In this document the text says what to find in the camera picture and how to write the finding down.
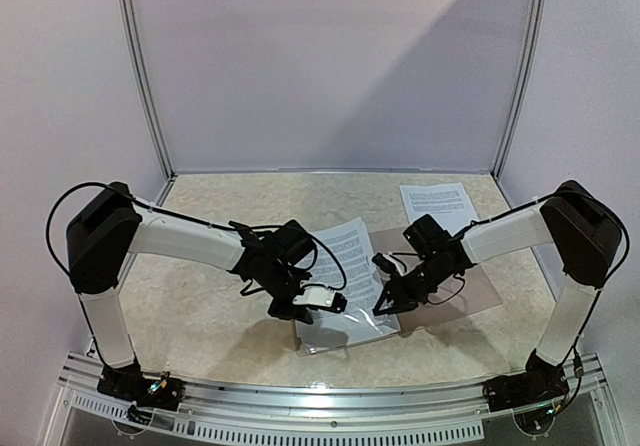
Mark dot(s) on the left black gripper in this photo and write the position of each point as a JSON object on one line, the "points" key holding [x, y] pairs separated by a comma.
{"points": [[299, 315]]}

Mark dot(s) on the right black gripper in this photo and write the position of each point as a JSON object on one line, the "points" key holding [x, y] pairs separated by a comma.
{"points": [[400, 291]]}

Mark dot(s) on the printed paper sheet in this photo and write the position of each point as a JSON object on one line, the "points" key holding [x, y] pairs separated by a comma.
{"points": [[345, 261]]}

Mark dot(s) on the translucent brown folder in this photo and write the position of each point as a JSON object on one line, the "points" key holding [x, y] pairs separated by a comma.
{"points": [[455, 298]]}

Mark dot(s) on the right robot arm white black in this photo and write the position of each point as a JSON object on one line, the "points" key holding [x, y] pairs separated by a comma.
{"points": [[590, 239]]}

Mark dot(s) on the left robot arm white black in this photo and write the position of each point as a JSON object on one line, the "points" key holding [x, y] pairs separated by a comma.
{"points": [[112, 226]]}

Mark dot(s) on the stack of printed papers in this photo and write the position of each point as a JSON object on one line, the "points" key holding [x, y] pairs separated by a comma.
{"points": [[449, 204]]}

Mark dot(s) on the perforated metal strip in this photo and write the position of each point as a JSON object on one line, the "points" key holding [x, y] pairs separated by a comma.
{"points": [[93, 420]]}

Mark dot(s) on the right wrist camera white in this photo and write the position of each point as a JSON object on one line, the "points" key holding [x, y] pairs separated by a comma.
{"points": [[390, 265]]}

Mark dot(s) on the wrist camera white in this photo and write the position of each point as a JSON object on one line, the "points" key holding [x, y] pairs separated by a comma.
{"points": [[320, 297], [390, 265]]}

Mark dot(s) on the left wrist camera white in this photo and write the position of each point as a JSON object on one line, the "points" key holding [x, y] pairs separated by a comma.
{"points": [[320, 297]]}

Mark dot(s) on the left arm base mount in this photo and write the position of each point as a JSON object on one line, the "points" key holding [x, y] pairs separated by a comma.
{"points": [[132, 384]]}

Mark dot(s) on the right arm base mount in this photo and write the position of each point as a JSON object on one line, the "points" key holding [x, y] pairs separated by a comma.
{"points": [[539, 382]]}

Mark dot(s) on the aluminium front rail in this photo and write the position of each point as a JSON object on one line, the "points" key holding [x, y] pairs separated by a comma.
{"points": [[446, 400]]}

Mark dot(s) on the left aluminium frame post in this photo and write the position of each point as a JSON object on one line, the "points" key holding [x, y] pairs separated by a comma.
{"points": [[148, 104]]}

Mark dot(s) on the aluminium frame post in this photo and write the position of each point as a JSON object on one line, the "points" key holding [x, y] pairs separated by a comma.
{"points": [[148, 104], [528, 50]]}

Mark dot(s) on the right aluminium frame post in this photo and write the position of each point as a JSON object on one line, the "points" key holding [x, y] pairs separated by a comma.
{"points": [[528, 50]]}

